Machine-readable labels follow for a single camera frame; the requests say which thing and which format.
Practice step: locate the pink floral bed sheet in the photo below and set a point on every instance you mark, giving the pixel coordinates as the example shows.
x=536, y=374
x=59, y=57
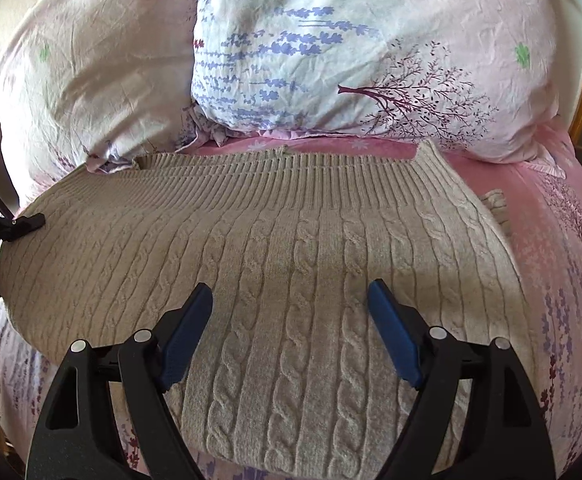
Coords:
x=546, y=240

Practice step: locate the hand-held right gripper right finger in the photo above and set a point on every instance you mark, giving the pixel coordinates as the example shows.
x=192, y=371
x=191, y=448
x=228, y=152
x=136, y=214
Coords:
x=393, y=335

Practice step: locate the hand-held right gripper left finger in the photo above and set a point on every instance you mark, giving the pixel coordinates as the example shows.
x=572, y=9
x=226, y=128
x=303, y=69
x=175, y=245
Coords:
x=187, y=335

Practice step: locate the pink floral pillow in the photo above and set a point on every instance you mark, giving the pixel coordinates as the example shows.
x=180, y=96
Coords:
x=91, y=70

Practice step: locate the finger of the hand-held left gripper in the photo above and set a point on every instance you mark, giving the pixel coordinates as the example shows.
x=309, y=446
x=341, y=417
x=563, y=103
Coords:
x=28, y=222

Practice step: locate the white lavender print pillow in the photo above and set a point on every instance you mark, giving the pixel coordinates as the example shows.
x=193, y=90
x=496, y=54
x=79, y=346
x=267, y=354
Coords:
x=371, y=50

